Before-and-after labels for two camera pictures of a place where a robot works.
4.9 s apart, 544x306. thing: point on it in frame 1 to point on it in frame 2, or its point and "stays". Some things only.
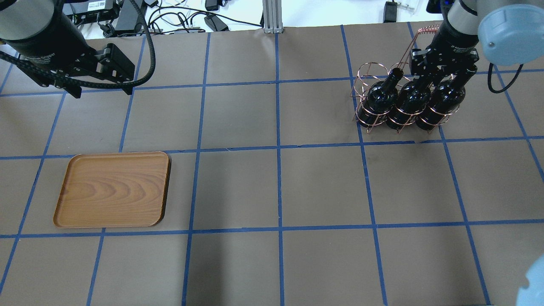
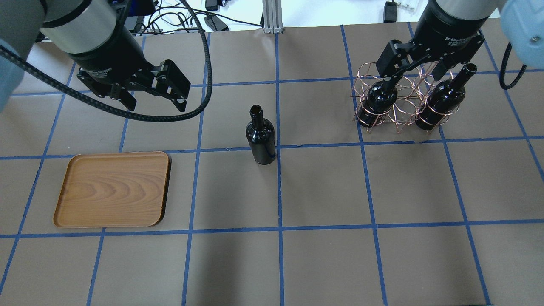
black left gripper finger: (75, 91) to (126, 97)
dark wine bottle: (446, 97) stays
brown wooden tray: (109, 190) stays
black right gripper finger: (429, 80) to (394, 58)
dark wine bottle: (412, 99) to (260, 136)
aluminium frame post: (272, 16) stays
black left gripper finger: (112, 63) to (169, 81)
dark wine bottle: (381, 97) stays
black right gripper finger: (466, 72) to (442, 66)
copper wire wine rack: (392, 95) stays
